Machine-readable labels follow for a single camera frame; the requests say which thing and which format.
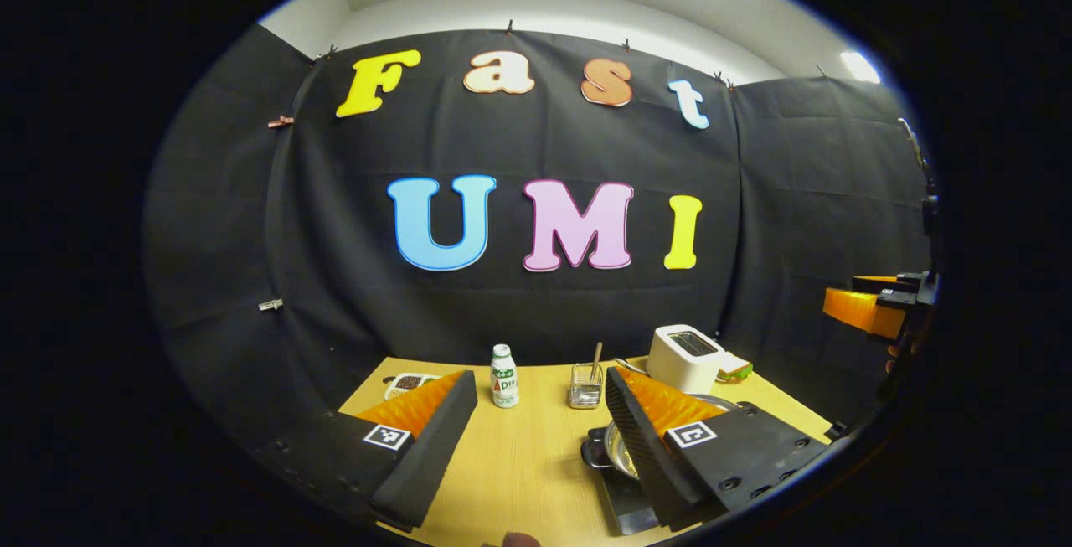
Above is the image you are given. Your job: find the black induction cooktop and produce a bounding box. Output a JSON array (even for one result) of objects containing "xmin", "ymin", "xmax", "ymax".
[{"xmin": 586, "ymin": 423, "xmax": 664, "ymax": 537}]

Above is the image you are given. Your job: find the stainless steel pot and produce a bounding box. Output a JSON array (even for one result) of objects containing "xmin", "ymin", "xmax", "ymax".
[{"xmin": 580, "ymin": 394, "xmax": 742, "ymax": 481}]

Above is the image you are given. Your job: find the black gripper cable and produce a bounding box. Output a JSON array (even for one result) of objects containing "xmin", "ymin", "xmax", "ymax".
[{"xmin": 898, "ymin": 118, "xmax": 941, "ymax": 238}]

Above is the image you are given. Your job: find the metal wire utensil holder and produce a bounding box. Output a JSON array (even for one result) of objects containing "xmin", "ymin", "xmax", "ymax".
[{"xmin": 568, "ymin": 363, "xmax": 604, "ymax": 410}]

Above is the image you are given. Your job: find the white bottle with green label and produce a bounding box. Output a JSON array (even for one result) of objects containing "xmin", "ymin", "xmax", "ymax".
[{"xmin": 491, "ymin": 343, "xmax": 520, "ymax": 409}]

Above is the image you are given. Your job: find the row of small dark clips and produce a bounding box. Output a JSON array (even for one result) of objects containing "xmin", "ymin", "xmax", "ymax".
[{"xmin": 322, "ymin": 19, "xmax": 830, "ymax": 92}]

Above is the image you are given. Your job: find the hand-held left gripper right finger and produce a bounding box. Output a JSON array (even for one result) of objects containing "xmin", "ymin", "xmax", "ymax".
[{"xmin": 603, "ymin": 365, "xmax": 830, "ymax": 531}]

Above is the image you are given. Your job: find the small ceiling light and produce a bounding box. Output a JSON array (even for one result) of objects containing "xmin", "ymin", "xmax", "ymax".
[{"xmin": 842, "ymin": 51, "xmax": 882, "ymax": 85}]

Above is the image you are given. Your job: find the white toaster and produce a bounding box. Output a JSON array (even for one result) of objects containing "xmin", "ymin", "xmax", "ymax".
[{"xmin": 647, "ymin": 324, "xmax": 725, "ymax": 395}]

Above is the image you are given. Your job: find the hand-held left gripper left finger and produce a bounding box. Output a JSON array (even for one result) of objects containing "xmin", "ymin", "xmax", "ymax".
[{"xmin": 251, "ymin": 369, "xmax": 478, "ymax": 531}]

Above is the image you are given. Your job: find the white divided bean dish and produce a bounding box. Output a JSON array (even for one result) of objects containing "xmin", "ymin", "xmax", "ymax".
[{"xmin": 384, "ymin": 373, "xmax": 441, "ymax": 402}]

